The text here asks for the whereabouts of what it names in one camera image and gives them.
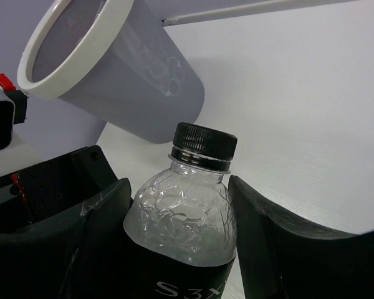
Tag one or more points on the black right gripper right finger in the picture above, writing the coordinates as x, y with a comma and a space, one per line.
283, 255

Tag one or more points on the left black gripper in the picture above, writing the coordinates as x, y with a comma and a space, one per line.
45, 189

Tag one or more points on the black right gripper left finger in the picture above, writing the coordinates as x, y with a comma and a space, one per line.
73, 254

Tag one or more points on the black label clear bottle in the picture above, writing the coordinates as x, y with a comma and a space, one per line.
180, 232

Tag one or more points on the grey bin white rim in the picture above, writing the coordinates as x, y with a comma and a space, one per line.
114, 60

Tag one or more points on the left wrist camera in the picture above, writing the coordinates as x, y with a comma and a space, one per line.
13, 108

